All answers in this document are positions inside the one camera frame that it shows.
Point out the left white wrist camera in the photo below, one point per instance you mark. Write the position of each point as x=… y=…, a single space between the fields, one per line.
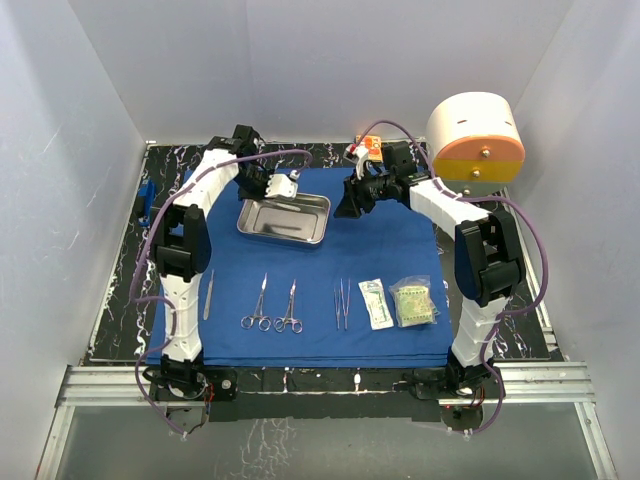
x=281 y=185

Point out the aluminium frame extrusion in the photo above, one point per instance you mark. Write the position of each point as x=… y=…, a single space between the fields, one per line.
x=332 y=424

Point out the steel ring-handle scissors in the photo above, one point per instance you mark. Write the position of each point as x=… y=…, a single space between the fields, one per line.
x=288 y=320

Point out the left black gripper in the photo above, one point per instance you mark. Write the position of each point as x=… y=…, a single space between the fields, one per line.
x=245 y=196

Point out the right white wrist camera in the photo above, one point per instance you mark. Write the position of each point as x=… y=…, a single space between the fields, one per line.
x=358 y=155

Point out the small blue plastic clip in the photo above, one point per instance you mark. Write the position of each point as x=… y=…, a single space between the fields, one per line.
x=144 y=201

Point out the metal instrument tray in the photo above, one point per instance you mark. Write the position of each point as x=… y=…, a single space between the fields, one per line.
x=261 y=220

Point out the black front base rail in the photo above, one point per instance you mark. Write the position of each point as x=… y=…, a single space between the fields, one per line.
x=418 y=394

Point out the white packet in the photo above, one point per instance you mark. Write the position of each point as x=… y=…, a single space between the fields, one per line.
x=374 y=297

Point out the steel forceps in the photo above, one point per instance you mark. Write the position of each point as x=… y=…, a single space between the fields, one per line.
x=345 y=290

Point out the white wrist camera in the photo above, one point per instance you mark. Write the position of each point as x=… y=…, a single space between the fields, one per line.
x=281 y=185
x=358 y=155

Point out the green suture packet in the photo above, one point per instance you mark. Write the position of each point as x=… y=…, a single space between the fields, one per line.
x=413 y=302

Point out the small orange circuit board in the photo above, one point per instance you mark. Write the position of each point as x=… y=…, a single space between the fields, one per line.
x=373 y=145

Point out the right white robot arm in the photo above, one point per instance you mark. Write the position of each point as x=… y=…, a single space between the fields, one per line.
x=488 y=260

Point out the steel scalpel handle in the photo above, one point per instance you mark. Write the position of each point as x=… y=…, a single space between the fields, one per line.
x=208 y=297
x=286 y=206

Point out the blue surgical drape cloth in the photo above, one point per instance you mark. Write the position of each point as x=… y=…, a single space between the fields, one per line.
x=389 y=243

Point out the pink cylindrical tissue phantom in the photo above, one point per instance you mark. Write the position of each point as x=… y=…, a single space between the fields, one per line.
x=474 y=143

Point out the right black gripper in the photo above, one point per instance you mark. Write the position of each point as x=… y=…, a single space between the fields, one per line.
x=354 y=199

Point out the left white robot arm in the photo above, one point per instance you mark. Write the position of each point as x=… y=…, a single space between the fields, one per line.
x=181 y=248

